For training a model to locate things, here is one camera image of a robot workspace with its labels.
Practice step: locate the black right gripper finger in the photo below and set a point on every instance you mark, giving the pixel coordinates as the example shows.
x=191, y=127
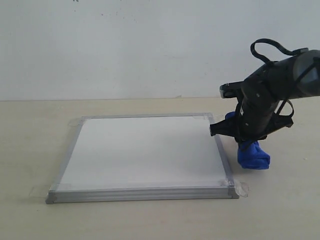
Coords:
x=278, y=122
x=228, y=127

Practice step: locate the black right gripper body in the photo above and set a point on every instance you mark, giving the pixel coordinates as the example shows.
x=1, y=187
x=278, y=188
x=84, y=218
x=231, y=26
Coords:
x=262, y=92

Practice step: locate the blue cloth eraser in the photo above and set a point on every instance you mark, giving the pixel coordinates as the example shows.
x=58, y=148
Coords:
x=251, y=156

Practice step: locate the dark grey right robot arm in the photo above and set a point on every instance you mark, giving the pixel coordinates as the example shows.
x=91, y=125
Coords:
x=306, y=75

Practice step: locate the clear tape front right corner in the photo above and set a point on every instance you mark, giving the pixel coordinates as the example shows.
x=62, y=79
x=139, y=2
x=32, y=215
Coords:
x=241, y=189

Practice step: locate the clear tape corner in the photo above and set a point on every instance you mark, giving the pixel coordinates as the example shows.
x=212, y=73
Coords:
x=241, y=189
x=39, y=191
x=76, y=122

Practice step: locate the clear tape back left corner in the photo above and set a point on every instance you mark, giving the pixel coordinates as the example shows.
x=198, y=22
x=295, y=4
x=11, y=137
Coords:
x=76, y=122

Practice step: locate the clear tape front left corner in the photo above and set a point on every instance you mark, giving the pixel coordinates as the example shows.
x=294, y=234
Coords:
x=39, y=191

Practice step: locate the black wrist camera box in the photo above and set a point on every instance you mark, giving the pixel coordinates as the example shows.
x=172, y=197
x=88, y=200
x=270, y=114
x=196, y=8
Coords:
x=231, y=90

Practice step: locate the white board with aluminium frame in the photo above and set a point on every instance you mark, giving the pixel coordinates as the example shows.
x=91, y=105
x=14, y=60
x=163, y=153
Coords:
x=143, y=157

